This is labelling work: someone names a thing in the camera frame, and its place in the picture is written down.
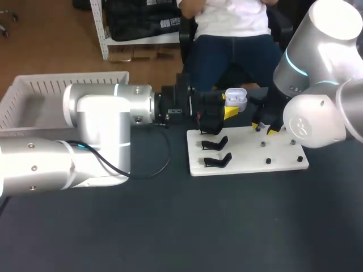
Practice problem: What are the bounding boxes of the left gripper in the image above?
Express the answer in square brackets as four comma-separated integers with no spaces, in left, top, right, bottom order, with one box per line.
[154,73,241,135]

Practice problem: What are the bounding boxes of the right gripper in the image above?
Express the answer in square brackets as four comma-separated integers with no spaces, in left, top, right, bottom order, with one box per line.
[250,80,293,135]

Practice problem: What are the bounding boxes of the white earbud case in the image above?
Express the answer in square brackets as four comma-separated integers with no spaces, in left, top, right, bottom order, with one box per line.
[224,88,248,111]

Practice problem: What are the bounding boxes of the white plate with black stands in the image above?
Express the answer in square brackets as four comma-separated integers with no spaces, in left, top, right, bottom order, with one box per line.
[186,124,310,177]

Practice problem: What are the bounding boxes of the person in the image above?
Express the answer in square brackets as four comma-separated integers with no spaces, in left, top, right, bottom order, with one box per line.
[176,0,284,92]

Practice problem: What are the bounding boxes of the black bag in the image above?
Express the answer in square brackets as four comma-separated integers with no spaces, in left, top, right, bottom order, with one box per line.
[103,0,183,42]

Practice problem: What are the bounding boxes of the white perforated shelf rack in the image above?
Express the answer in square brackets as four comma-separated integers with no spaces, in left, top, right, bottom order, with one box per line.
[89,0,183,61]

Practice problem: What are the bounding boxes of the grey slotted basket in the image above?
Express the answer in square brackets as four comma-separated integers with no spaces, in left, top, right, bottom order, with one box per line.
[0,70,130,130]

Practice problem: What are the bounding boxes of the chair base with casters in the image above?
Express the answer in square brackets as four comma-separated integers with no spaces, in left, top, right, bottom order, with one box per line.
[0,9,19,37]

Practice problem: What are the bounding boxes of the black cable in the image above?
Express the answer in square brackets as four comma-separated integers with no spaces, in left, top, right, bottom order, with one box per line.
[66,120,170,180]

